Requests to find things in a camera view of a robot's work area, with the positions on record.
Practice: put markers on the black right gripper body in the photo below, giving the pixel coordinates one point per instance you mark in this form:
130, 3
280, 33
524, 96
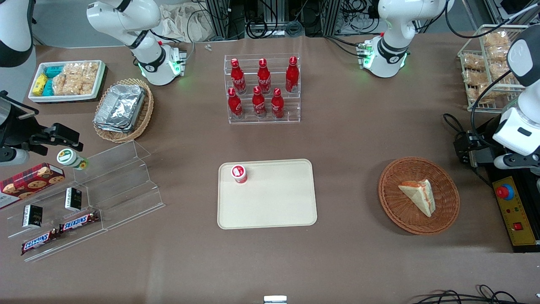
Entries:
16, 127

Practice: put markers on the triangular sandwich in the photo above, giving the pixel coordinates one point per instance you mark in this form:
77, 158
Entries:
419, 196

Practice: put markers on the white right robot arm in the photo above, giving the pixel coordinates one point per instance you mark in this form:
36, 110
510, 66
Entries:
126, 17

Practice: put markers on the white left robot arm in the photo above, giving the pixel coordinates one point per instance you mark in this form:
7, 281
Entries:
392, 21

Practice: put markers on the white rectangular snack tray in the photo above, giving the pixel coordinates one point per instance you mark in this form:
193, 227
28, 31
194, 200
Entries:
67, 98

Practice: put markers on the oval tan wicker basket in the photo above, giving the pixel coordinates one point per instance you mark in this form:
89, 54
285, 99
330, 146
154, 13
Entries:
147, 105

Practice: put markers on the beige plastic tray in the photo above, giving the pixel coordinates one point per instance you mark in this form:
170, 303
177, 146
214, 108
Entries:
274, 198

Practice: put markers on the round brown wicker basket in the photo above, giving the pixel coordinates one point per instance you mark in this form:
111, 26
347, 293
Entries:
396, 202

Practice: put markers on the green-lidded white cup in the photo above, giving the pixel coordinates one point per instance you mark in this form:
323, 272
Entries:
67, 157

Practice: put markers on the teal snack pack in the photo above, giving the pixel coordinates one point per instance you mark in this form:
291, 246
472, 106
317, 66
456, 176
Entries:
54, 71
48, 88

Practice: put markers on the clear rice cracker pack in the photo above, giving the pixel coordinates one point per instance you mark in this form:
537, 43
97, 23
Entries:
60, 84
80, 86
82, 69

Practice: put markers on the yellow snack pack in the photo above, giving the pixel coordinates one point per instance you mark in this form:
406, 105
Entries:
40, 84

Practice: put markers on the small black box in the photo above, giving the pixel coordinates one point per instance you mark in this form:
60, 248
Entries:
73, 199
32, 216

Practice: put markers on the red tartan cookie box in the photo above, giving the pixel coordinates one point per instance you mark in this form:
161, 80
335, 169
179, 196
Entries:
29, 181

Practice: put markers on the aluminium foil container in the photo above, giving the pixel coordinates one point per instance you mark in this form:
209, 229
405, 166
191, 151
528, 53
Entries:
120, 105

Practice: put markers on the clear acrylic stepped shelf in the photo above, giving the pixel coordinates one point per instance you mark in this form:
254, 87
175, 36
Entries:
126, 185

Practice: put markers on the Snickers chocolate bar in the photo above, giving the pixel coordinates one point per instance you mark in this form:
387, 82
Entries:
40, 241
79, 222

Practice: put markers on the crumpled clear plastic bag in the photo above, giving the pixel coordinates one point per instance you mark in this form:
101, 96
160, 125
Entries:
181, 23

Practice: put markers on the red cola bottle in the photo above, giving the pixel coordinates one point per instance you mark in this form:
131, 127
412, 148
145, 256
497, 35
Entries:
264, 78
292, 76
238, 80
259, 103
234, 105
277, 105

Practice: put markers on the red-lidded white cup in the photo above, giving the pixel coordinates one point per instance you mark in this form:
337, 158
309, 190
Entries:
238, 173

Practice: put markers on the clear acrylic bottle rack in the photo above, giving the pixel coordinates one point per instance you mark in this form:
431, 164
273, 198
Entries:
291, 107

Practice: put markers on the small white block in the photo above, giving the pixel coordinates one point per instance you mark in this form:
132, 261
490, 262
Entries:
275, 300

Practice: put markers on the bagged fried snack pack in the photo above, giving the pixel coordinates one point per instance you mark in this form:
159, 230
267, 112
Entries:
497, 39
473, 62
500, 71
473, 77
481, 93
500, 52

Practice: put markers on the red emergency stop button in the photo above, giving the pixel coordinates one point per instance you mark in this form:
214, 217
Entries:
503, 192

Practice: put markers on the black machine yellow control panel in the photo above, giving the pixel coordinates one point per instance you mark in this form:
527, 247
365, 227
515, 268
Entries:
517, 215

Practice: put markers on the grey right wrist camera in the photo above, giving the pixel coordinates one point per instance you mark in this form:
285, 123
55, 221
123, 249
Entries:
12, 157

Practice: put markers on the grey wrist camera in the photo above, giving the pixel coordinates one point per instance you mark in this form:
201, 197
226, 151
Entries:
517, 161
12, 157

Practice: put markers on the aluminium frame post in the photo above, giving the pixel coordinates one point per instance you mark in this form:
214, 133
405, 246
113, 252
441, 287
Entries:
333, 17
219, 17

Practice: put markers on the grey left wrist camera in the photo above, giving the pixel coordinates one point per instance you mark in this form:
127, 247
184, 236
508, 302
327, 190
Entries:
517, 161

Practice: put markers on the red rocker switch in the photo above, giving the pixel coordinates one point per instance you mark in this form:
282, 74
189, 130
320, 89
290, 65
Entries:
518, 226

